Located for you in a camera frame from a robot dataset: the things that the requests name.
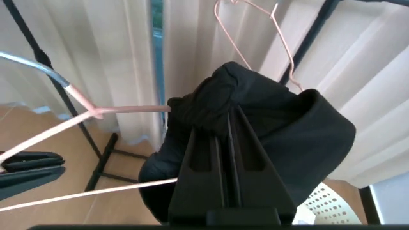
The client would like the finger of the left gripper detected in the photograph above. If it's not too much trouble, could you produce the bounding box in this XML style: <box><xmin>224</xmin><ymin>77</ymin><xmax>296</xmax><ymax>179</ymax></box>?
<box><xmin>0</xmin><ymin>151</ymin><xmax>66</xmax><ymax>172</ymax></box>
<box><xmin>0</xmin><ymin>165</ymin><xmax>66</xmax><ymax>201</ymax></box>

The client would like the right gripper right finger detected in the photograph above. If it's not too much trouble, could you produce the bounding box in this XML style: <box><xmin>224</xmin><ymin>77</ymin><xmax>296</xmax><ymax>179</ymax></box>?
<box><xmin>230</xmin><ymin>107</ymin><xmax>297</xmax><ymax>224</ymax></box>

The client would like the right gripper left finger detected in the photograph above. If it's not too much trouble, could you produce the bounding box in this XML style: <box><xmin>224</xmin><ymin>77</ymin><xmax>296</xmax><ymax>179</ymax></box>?
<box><xmin>168</xmin><ymin>113</ymin><xmax>231</xmax><ymax>224</ymax></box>

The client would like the black garment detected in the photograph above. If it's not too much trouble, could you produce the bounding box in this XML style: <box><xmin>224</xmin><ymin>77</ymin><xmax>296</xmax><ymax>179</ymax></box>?
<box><xmin>138</xmin><ymin>61</ymin><xmax>357</xmax><ymax>224</ymax></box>

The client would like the pink clothes hanger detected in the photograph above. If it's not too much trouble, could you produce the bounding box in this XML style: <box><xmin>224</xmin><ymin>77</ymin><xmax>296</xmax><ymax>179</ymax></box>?
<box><xmin>0</xmin><ymin>50</ymin><xmax>178</xmax><ymax>213</ymax></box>
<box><xmin>213</xmin><ymin>0</ymin><xmax>304</xmax><ymax>93</ymax></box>

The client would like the white laundry basket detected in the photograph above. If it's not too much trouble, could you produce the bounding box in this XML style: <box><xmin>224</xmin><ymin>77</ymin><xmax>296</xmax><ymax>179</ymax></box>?
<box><xmin>292</xmin><ymin>181</ymin><xmax>364</xmax><ymax>226</ymax></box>

